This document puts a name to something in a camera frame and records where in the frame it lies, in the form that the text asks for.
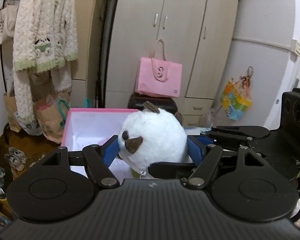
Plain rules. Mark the colourful hanging paper bag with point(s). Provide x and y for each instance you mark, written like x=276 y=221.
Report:
x=236 y=102

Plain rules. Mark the black suitcase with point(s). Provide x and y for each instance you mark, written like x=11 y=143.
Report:
x=140 y=102

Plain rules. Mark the black clothes rack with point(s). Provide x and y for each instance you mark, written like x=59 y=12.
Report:
x=3 y=62

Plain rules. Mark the cream canvas tote bag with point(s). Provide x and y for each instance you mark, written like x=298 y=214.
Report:
x=2 y=27

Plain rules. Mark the beige wardrobe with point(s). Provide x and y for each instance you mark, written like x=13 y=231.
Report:
x=180 y=42

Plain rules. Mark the pink cardboard box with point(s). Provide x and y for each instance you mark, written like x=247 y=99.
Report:
x=75 y=125

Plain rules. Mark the white wall switch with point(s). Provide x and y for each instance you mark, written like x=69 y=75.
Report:
x=297 y=48

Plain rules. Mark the black tripod pole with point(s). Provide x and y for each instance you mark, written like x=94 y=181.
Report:
x=103 y=42

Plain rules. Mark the pink tote bag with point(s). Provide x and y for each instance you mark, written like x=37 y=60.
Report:
x=162 y=80

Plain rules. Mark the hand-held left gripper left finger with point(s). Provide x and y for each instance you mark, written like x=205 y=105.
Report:
x=111 y=151

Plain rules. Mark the white wall conduit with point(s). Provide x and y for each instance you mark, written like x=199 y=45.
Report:
x=260 y=43

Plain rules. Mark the fluffy cream green cardigan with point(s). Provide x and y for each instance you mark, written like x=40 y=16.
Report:
x=40 y=30

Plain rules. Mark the white round plush toy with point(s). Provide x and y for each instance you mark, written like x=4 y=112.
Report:
x=155 y=135

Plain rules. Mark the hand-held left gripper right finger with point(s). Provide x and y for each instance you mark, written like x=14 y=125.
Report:
x=195 y=151

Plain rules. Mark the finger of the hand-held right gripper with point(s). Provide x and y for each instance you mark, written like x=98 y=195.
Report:
x=237 y=131
x=170 y=169

